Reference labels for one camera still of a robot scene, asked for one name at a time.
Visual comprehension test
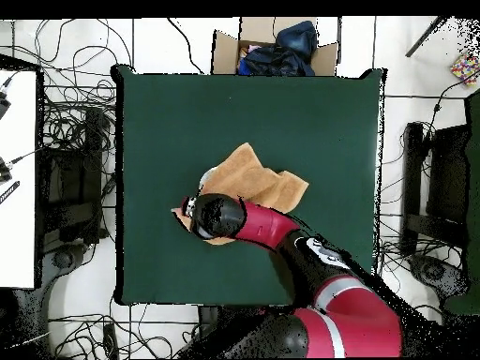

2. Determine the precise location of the black cable tangle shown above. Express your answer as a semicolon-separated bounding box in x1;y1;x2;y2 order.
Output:
0;18;134;151
48;295;196;359

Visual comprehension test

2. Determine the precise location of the orange terry towel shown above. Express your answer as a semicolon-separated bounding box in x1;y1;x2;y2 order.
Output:
171;142;310;247

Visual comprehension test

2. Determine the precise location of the black device with cable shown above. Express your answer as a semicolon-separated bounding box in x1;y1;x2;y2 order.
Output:
0;147;42;185
0;70;20;121

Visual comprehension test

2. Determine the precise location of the black stand frame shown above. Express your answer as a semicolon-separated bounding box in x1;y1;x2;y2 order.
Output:
37;106;113;260
398;121;472;260

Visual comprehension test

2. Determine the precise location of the white desk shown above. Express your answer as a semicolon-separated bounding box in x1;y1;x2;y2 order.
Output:
0;68;38;290

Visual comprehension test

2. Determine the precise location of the green cloth covered table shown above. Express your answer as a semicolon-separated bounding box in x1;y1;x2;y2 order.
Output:
443;89;480;316

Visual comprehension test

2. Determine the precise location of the black flat strip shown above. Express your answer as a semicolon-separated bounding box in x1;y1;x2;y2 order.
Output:
0;180;21;205

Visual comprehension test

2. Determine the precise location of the brown cardboard box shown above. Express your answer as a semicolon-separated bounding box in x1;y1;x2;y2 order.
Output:
210;16;340;77

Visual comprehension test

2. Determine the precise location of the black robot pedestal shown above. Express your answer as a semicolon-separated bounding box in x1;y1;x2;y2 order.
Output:
197;305;220;329

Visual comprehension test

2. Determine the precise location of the black rod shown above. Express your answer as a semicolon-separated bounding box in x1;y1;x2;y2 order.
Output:
404;16;449;58

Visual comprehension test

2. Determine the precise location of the single black cable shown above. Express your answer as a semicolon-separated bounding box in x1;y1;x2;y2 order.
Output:
166;16;205;75

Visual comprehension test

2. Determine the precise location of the dark blue clothes pile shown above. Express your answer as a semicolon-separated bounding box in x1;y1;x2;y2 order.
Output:
236;20;320;77

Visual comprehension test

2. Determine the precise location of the dark green table cloth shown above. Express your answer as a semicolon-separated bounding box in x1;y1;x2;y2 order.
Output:
111;63;387;306

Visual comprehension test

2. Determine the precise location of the multicoloured speckled item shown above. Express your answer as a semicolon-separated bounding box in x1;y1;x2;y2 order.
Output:
449;51;480;88

